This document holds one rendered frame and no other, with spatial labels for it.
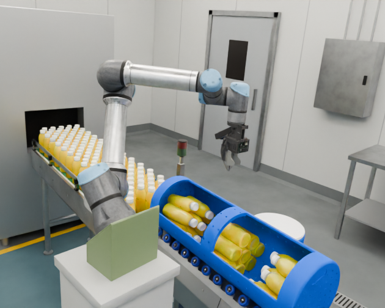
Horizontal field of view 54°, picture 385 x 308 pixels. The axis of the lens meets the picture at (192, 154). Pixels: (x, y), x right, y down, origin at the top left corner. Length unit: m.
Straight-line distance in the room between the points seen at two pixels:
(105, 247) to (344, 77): 3.74
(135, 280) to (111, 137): 0.54
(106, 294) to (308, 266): 0.66
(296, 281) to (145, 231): 0.53
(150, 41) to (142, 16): 0.44
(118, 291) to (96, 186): 0.35
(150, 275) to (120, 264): 0.11
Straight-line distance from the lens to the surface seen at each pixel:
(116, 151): 1.47
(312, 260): 1.38
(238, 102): 1.45
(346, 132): 4.86
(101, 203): 1.29
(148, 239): 1.34
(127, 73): 1.40
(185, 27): 6.46
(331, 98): 4.65
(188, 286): 1.79
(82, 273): 1.36
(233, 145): 1.50
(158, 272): 1.35
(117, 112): 1.50
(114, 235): 1.22
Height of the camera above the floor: 1.95
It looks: 19 degrees down
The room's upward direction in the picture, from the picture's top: 4 degrees clockwise
